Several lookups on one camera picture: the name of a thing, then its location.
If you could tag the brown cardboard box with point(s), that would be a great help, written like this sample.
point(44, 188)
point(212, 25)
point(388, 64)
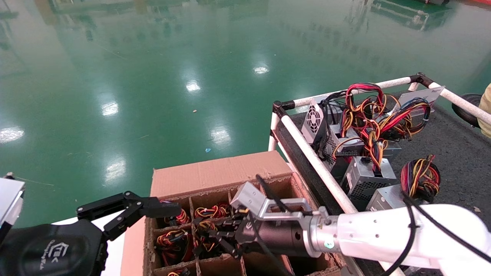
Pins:
point(215, 172)

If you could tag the person in yellow coat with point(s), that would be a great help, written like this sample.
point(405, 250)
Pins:
point(486, 111)

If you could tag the white pipe cart frame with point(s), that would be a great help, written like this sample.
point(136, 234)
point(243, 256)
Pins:
point(307, 147)

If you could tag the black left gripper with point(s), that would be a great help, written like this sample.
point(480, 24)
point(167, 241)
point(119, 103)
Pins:
point(46, 253)

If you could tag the black rubber wheel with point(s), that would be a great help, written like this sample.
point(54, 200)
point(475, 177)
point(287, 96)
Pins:
point(466, 109)

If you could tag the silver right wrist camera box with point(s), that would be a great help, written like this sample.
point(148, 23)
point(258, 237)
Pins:
point(247, 197)

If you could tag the cardboard cell divider grid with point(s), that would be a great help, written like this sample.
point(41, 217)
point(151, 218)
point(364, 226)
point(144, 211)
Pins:
point(218, 268)

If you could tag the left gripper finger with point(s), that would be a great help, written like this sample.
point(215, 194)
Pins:
point(161, 209)

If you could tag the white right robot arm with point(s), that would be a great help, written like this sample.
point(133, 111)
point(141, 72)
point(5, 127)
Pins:
point(383, 234)

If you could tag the silver power supply with fan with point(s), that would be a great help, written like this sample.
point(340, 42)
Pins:
point(313, 117)

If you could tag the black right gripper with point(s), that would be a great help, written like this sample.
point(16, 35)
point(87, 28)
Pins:
point(280, 237)

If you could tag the silver power supply mesh side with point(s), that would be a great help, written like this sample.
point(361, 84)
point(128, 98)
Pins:
point(330, 147)

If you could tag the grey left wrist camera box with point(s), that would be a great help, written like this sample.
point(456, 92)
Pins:
point(9, 195)

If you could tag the light grey metal plate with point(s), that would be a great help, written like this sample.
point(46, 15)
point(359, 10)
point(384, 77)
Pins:
point(429, 94)

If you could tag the small grey power supply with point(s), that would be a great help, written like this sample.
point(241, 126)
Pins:
point(392, 150)

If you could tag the silver power supply white label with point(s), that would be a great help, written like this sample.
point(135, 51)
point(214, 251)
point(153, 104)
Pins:
point(362, 172)

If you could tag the black pipe connector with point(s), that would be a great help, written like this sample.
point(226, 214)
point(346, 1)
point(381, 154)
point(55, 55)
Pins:
point(282, 106)
point(422, 78)

